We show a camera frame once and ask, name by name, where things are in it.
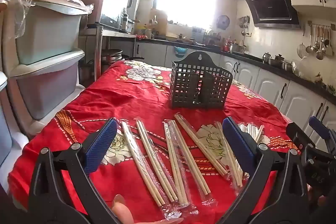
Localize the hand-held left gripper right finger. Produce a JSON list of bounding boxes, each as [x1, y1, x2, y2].
[[223, 116, 309, 224]]

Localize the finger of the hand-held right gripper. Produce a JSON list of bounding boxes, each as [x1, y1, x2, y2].
[[309, 116, 336, 154], [286, 122, 315, 157]]

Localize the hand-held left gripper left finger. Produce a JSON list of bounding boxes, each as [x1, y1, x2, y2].
[[28, 118, 124, 224]]

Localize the set of wooden chopsticks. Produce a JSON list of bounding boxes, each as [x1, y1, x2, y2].
[[121, 113, 265, 219]]

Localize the grey lattice utensil basket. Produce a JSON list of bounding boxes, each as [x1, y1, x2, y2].
[[169, 51, 234, 109]]

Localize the row of hanging kitchen utensils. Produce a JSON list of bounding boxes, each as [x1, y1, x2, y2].
[[297, 21, 336, 60]]

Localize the person's left hand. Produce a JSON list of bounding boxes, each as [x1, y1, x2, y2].
[[112, 194, 185, 224]]

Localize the red floral tablecloth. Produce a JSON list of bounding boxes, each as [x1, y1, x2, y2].
[[8, 60, 301, 224]]

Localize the clear plastic bag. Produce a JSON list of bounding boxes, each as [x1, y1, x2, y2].
[[293, 56, 336, 94]]

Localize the white lower kitchen cabinets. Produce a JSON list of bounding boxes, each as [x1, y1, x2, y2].
[[135, 40, 336, 159]]

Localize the steel cooking pots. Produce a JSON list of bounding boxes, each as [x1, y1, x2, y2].
[[273, 55, 293, 71]]

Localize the grey storage drawer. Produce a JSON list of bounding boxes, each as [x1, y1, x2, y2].
[[10, 49, 86, 121]]

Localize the black kitchen countertop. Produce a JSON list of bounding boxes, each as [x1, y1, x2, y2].
[[135, 38, 336, 106]]

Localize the steel stockpot with lid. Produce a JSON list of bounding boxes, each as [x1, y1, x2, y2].
[[101, 49, 124, 63]]

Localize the silver pot with lid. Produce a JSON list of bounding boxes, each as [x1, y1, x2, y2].
[[230, 43, 246, 54]]

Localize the cluster of condiment bottles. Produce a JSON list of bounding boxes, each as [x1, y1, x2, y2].
[[220, 36, 238, 52]]

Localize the metal shelf table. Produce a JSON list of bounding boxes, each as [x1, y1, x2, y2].
[[79, 27, 137, 83]]

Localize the small hanging utensil rack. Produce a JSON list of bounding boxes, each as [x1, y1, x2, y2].
[[238, 15, 250, 36]]

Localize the stacked plastic storage drawers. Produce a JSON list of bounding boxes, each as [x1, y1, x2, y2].
[[14, 0, 88, 65]]

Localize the black blender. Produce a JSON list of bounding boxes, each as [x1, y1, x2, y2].
[[119, 7, 135, 31]]

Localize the wooden cutting board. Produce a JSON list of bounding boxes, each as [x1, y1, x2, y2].
[[150, 9, 168, 39]]

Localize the round grey wall disc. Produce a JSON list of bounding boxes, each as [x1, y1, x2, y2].
[[216, 15, 231, 29]]

